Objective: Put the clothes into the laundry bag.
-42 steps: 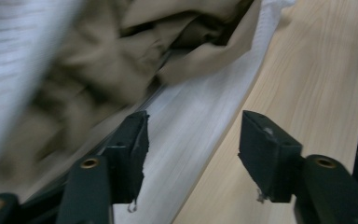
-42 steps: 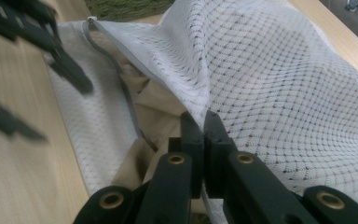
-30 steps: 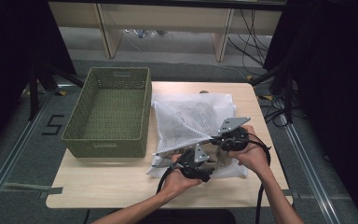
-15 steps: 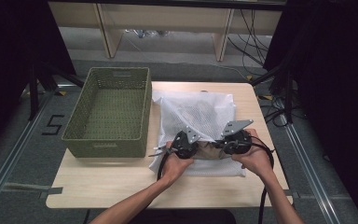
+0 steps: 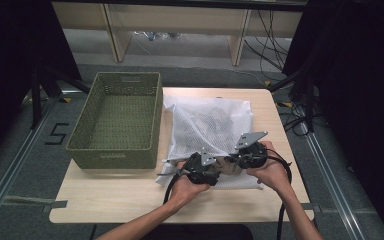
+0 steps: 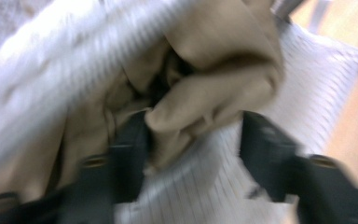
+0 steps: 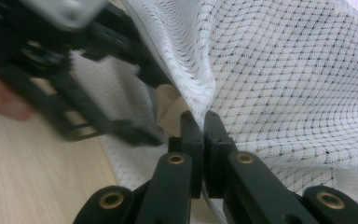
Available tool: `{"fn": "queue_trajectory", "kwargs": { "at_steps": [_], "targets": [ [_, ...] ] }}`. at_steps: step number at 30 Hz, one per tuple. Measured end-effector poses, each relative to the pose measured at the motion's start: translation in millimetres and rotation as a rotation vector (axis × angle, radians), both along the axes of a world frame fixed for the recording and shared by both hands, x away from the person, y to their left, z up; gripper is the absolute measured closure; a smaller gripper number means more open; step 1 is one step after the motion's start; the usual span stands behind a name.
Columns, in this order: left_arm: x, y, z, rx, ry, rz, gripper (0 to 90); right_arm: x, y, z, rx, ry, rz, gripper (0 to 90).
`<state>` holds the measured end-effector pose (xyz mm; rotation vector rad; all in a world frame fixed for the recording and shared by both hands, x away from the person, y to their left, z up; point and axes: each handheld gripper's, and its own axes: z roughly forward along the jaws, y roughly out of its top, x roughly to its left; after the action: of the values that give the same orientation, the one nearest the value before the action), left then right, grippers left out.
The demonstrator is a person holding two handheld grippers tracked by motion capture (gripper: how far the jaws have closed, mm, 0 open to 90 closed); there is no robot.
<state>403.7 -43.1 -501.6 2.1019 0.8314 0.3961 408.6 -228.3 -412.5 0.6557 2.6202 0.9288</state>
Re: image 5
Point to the wooden shelf unit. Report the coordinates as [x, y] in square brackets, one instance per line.
[180, 20]

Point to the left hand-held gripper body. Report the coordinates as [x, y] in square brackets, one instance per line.
[198, 166]

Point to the person's right hand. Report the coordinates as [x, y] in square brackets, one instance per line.
[275, 173]

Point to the black curtain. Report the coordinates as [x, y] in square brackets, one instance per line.
[6, 50]
[363, 66]

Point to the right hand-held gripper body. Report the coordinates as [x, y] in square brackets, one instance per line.
[251, 155]

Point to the white mesh laundry bag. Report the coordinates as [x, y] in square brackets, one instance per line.
[210, 123]

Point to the green woven basket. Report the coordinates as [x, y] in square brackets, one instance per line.
[120, 123]

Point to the metal floor rail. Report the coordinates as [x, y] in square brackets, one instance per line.
[13, 166]
[330, 186]

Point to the black tripod stand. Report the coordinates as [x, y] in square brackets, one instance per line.
[310, 100]
[35, 100]

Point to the person's dark clothing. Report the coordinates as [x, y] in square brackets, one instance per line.
[196, 233]

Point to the person's left hand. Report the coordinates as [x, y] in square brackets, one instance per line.
[183, 191]

